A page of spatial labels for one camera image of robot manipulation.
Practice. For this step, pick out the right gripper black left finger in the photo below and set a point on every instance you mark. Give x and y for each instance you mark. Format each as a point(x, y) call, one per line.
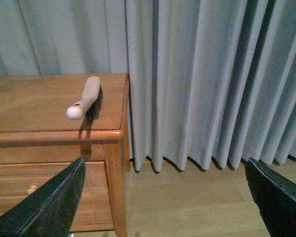
point(50, 210)

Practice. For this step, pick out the beige hand brush dark bristles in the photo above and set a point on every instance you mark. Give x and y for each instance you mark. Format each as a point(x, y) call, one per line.
point(90, 104)

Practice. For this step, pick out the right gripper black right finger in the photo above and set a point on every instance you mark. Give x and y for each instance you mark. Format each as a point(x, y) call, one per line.
point(275, 197)

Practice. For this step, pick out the wooden nightstand cabinet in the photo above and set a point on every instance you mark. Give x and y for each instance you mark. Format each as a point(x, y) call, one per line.
point(37, 140)

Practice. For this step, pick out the light green curtain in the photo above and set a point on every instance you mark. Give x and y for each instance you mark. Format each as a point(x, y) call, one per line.
point(209, 78)

